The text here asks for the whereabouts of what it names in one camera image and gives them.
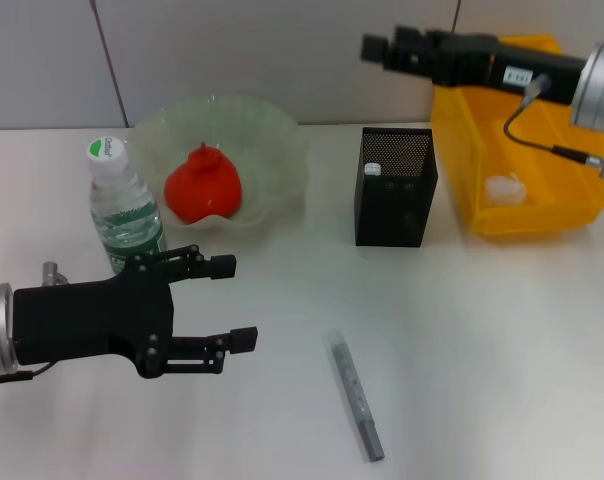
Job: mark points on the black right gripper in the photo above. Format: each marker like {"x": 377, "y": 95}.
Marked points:
{"x": 472, "y": 60}

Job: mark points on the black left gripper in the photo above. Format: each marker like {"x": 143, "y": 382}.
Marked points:
{"x": 92, "y": 320}

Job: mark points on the orange fruit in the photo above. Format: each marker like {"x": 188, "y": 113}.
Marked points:
{"x": 202, "y": 190}

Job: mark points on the green white pen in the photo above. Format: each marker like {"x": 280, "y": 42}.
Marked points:
{"x": 372, "y": 169}

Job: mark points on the grey marker pen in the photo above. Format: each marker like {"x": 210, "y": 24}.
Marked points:
{"x": 352, "y": 390}

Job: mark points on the clear green-label water bottle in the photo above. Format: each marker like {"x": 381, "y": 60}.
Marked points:
{"x": 122, "y": 200}

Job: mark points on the white paper ball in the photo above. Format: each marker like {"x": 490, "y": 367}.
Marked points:
{"x": 504, "y": 190}

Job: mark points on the pale green wavy fruit bowl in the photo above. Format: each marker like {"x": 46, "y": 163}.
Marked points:
{"x": 272, "y": 145}

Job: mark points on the black mesh pen holder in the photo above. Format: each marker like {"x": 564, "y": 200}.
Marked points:
{"x": 397, "y": 210}

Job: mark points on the yellow plastic bin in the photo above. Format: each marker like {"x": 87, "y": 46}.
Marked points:
{"x": 462, "y": 165}

